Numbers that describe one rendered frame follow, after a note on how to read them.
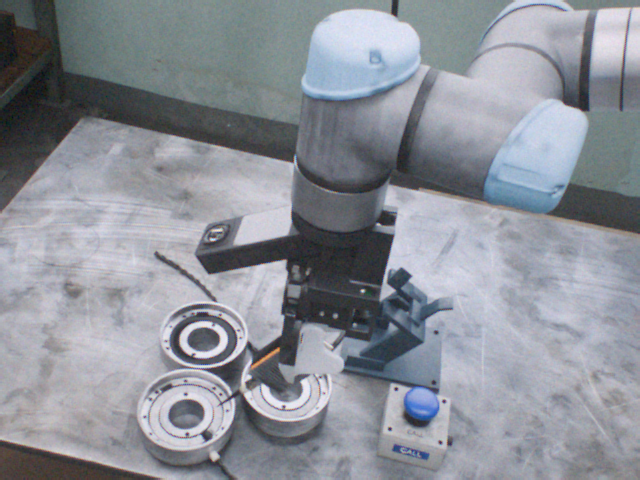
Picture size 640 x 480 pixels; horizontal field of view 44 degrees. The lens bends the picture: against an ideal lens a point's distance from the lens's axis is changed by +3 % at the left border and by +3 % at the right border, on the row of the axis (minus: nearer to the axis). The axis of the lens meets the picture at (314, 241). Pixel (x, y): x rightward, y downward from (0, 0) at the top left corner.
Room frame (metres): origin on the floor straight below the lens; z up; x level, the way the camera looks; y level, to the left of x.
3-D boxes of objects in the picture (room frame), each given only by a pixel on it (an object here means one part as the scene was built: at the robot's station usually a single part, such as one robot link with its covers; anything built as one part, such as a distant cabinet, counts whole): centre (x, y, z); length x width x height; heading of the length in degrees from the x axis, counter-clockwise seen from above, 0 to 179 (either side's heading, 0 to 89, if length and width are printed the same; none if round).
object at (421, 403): (0.54, -0.15, 0.85); 0.04 x 0.04 x 0.05
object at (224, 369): (0.61, 0.11, 0.82); 0.10 x 0.10 x 0.04
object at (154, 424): (0.50, 0.11, 0.82); 0.08 x 0.08 x 0.02
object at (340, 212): (0.49, -0.01, 1.19); 0.08 x 0.08 x 0.05
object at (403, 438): (0.54, -0.15, 0.82); 0.08 x 0.07 x 0.05; 84
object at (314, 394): (0.56, 0.01, 0.82); 0.08 x 0.08 x 0.02
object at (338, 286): (0.48, -0.02, 1.11); 0.09 x 0.08 x 0.12; 87
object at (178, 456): (0.50, 0.11, 0.82); 0.10 x 0.10 x 0.04
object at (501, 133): (0.47, -0.11, 1.26); 0.11 x 0.11 x 0.08; 74
